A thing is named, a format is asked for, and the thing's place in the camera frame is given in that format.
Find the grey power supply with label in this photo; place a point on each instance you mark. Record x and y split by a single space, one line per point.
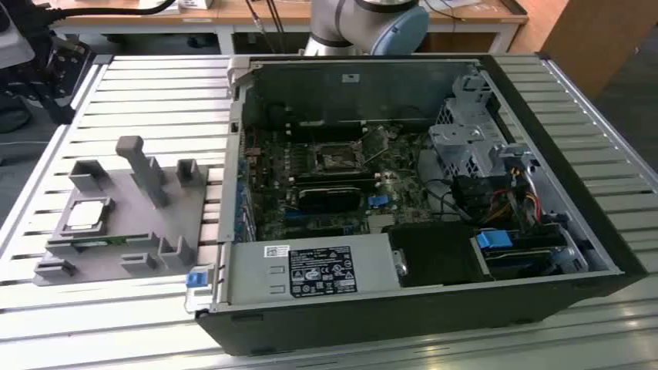
248 270

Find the brown wooden cabinet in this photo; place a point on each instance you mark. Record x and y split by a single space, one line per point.
597 38

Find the CPU socket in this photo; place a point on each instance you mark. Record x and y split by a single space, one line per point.
337 156

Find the wooden desk white frame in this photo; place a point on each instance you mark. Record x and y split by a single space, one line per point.
288 14

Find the white box on desk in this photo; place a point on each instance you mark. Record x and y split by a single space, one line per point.
194 4

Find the blue disk carrier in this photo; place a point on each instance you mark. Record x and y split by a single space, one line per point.
493 241

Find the small silver heatsink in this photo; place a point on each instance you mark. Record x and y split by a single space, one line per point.
381 223

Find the blue case latch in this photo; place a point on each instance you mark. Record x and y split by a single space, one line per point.
195 280

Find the black open PC case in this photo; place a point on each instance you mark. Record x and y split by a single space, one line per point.
360 327

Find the grey plastic parts rack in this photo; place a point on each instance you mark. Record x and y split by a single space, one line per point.
129 216

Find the black installed RAM stick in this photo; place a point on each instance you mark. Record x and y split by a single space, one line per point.
334 178

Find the silver metal drive cage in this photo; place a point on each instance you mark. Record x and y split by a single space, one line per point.
462 146

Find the green RAM stick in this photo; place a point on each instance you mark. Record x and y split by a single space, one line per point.
98 241

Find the green motherboard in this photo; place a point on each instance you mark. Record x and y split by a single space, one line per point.
406 185

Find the blue board connector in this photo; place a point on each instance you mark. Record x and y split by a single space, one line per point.
377 201

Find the silver square CPU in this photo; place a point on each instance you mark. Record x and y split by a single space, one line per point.
87 214

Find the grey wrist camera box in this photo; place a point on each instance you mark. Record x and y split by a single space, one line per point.
18 54

